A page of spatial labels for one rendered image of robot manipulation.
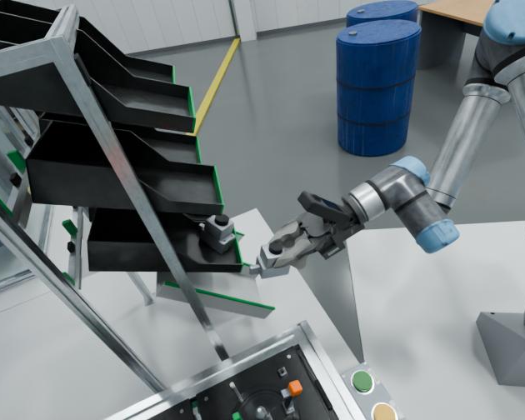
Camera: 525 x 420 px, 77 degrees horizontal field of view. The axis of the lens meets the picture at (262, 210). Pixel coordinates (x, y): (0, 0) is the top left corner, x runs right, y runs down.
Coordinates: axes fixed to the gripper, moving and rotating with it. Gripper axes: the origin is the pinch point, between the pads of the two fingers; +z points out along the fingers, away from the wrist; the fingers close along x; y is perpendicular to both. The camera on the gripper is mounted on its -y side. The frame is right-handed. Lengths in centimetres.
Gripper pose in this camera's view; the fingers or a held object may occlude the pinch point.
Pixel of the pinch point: (272, 252)
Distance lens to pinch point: 69.7
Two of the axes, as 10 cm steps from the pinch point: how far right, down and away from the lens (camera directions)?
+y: 4.4, 6.1, 6.6
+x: -3.2, -5.8, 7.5
